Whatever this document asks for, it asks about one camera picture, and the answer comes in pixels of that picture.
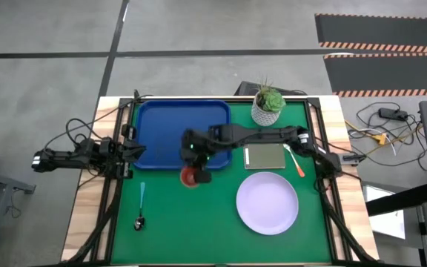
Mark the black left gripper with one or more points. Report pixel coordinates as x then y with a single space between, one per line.
126 152

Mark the olive grey rectangular pad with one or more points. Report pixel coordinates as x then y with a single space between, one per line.
265 156

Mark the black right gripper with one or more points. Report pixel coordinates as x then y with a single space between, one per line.
198 144

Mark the black bar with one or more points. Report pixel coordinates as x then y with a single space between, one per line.
399 200

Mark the red-orange plastic cup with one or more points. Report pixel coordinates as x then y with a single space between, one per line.
188 178

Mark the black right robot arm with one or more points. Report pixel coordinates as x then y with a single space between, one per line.
265 135

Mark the black box behind table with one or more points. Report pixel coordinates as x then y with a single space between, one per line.
245 89

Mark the black power adapter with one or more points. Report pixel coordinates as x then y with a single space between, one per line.
392 113

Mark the succulent in white pot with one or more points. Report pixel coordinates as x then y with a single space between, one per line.
269 105

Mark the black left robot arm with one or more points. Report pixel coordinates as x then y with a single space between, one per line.
61 157

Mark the black hazard-striped floor mat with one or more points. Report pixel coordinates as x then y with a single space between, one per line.
384 72
380 29

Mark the black aluminium table frame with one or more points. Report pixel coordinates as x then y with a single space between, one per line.
313 102

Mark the lavender round plate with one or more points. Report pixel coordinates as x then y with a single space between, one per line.
267 203

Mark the white paper sheet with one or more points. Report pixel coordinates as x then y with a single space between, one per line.
387 224

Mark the blue plastic tray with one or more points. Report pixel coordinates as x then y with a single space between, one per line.
161 126

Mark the green table mat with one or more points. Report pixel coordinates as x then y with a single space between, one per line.
217 222

